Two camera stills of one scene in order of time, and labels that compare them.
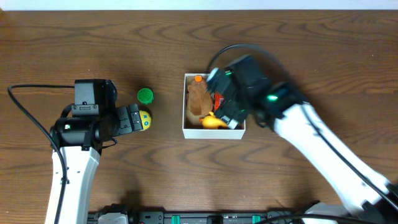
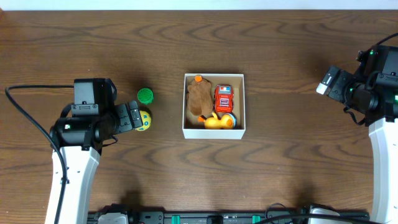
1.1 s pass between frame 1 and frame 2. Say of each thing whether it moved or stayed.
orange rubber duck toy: stayed
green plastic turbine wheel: stayed
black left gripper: stayed
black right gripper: moved
